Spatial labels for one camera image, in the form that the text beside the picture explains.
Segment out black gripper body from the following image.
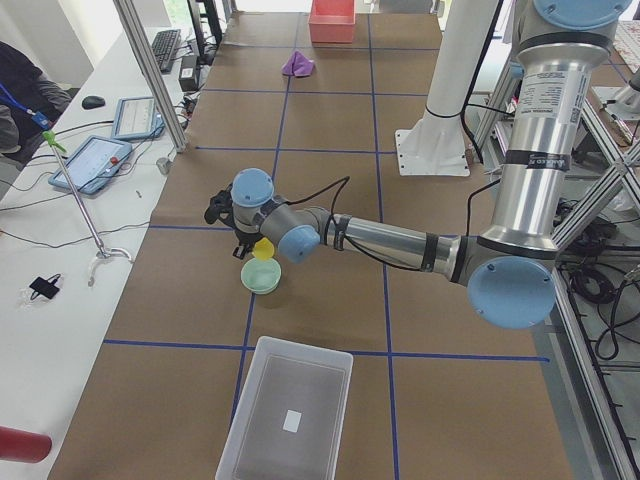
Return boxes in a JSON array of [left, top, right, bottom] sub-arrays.
[[234, 227, 261, 251]]

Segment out yellow plastic cup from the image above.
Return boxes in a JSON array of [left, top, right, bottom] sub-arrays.
[[252, 237, 275, 261]]

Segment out mint green bowl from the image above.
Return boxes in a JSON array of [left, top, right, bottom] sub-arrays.
[[240, 258, 282, 295]]

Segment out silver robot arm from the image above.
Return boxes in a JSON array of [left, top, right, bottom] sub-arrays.
[[228, 1, 627, 329]]

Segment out far blue teach pendant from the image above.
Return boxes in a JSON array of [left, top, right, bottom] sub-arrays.
[[111, 96, 164, 141]]

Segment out blue teach pendant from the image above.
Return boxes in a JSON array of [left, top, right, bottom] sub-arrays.
[[111, 96, 164, 141], [65, 136, 132, 195]]

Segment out near blue teach pendant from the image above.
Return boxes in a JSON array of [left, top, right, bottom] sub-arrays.
[[65, 136, 132, 195]]

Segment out black power adapter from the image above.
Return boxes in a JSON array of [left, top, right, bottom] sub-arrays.
[[178, 55, 201, 92]]

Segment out purple microfiber cloth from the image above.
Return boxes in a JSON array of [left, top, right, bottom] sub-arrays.
[[281, 50, 315, 78]]

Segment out clear white plastic bin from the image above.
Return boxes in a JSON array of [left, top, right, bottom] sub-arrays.
[[215, 336, 353, 479]]

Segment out black computer mouse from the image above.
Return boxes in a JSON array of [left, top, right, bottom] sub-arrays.
[[81, 95, 106, 110]]

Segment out small black pouch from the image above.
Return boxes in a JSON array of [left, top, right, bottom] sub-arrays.
[[29, 273, 62, 301]]

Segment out black computer keyboard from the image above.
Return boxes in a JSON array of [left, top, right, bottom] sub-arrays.
[[151, 29, 181, 74]]

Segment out green tipped reacher stick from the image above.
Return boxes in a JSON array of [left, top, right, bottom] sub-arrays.
[[43, 130, 134, 287]]

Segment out pink plastic bin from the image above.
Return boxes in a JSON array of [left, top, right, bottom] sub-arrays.
[[308, 0, 356, 44]]

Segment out seated person dark clothes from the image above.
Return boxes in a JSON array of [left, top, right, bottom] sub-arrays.
[[1, 42, 71, 168]]

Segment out red cylinder bottle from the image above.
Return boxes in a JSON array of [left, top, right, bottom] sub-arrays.
[[0, 427, 52, 463]]

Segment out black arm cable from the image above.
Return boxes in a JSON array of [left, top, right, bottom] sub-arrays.
[[279, 174, 506, 271]]

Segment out aluminium frame post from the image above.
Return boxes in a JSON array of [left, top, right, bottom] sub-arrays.
[[113, 0, 187, 153]]

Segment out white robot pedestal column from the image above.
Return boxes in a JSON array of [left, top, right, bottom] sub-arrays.
[[395, 0, 502, 177]]

